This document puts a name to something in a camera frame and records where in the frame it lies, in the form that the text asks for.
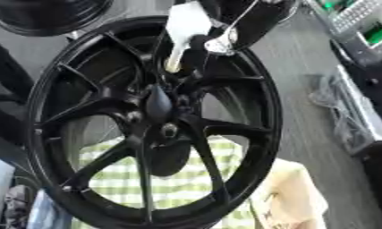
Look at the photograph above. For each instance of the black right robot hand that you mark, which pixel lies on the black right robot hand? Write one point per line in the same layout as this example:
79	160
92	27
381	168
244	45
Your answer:
256	21

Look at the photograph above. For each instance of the black spoked wheel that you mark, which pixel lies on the black spoked wheel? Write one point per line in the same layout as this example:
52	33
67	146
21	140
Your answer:
102	106

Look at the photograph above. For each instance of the black round tyre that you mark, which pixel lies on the black round tyre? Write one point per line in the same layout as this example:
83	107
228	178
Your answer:
47	15

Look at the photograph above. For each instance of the black metal stand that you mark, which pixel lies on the black metal stand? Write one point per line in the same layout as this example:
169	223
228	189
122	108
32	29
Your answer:
8	77

